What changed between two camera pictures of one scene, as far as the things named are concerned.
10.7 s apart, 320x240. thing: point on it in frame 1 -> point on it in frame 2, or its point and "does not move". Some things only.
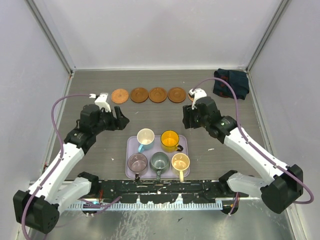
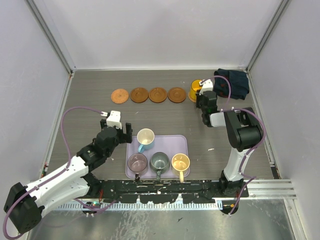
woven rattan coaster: (191, 98) does not move
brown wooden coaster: (139, 95) does not move
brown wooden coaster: (176, 95) does not move
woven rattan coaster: (120, 96) does not move
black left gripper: (123, 120) -> (125, 137)
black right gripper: (188, 113) -> (198, 97)
